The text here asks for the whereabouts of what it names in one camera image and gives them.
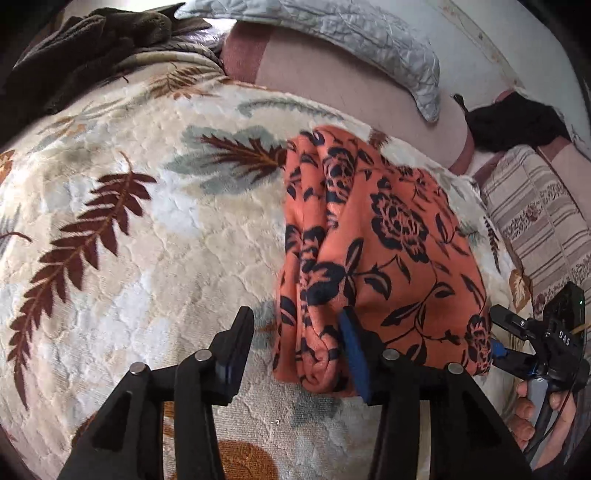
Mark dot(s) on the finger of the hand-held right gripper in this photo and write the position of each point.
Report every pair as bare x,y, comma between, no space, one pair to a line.
512,360
510,321

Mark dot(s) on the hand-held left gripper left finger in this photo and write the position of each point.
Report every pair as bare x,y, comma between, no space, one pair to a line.
235,350

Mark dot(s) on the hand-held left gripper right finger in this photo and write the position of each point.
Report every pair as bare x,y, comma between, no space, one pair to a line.
353,355

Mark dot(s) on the orange floral garment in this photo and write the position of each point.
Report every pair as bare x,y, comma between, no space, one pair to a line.
392,258

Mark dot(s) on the person's right hand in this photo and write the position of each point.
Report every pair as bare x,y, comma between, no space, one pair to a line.
521,422

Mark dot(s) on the striped floral cushion cover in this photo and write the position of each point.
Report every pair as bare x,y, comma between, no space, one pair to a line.
540,221

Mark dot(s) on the cream leaf print blanket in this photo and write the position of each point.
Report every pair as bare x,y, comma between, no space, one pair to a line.
138,277

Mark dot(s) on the black garment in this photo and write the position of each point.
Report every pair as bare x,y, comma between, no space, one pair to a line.
512,124

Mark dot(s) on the pink quilted sofa cover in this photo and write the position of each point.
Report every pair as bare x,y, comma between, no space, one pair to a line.
346,87

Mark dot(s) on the beige striped blanket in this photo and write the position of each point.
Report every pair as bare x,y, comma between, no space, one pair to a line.
184,53

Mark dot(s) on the grey quilted pillow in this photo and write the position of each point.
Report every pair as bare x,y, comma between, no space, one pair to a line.
346,32

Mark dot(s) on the dark brown cloth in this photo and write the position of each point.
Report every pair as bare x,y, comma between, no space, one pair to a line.
83,50

